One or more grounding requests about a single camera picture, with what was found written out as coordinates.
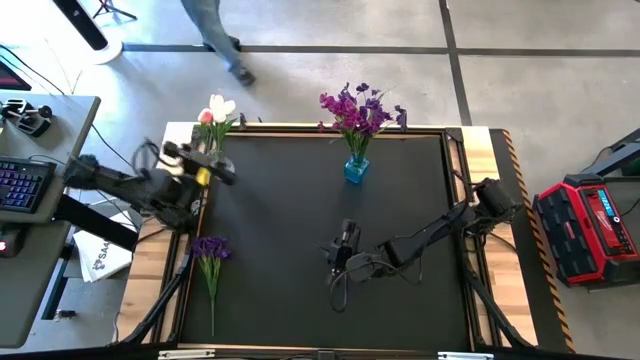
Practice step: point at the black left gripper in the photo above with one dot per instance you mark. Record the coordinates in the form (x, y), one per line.
(184, 155)

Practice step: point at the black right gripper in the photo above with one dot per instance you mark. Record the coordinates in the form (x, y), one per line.
(345, 250)

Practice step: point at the yellow tulip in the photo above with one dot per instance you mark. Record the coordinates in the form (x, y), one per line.
(203, 176)

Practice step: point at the orange pink tulip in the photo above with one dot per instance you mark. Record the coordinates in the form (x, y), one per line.
(205, 116)

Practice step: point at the white tulip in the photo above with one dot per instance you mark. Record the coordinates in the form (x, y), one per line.
(216, 102)
(229, 107)

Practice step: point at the magenta flower bunch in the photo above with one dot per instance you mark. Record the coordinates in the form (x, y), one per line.
(345, 112)

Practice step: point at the dark purple flower bunch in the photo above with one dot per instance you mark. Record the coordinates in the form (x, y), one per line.
(378, 112)
(211, 247)

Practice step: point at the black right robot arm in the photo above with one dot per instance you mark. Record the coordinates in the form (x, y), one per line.
(430, 230)

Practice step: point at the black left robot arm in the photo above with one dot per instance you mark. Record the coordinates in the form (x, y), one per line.
(110, 180)

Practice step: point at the blue glass vase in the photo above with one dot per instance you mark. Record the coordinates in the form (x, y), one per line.
(356, 169)

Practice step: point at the white printed paper bag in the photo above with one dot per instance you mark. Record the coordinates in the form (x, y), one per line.
(102, 252)

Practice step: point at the white monitor stand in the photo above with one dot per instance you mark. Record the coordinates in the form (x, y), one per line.
(92, 35)

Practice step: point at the yellow black hazard tape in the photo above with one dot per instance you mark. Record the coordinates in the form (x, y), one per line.
(537, 240)

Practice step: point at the black tripod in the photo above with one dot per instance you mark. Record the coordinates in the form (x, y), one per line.
(112, 7)

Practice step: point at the backlit black keyboard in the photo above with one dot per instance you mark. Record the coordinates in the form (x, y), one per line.
(22, 185)

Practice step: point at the black controller device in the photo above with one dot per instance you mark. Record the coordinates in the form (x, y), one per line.
(27, 117)

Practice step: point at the grey desk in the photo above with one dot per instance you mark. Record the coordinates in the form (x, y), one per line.
(30, 280)

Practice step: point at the black device with red light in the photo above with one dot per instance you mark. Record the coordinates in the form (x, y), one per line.
(9, 242)

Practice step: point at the black aluminium table frame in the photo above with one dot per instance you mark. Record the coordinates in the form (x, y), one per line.
(467, 300)

